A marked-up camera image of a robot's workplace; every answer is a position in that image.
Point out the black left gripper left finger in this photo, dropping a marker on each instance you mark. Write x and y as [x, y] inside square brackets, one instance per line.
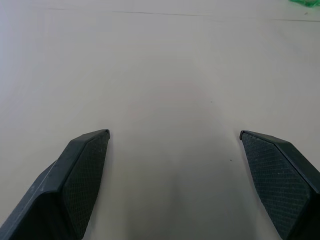
[62, 190]

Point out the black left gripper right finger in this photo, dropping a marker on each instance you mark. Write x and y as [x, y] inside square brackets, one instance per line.
[280, 180]

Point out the green plastic object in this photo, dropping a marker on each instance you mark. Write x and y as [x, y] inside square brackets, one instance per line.
[305, 2]

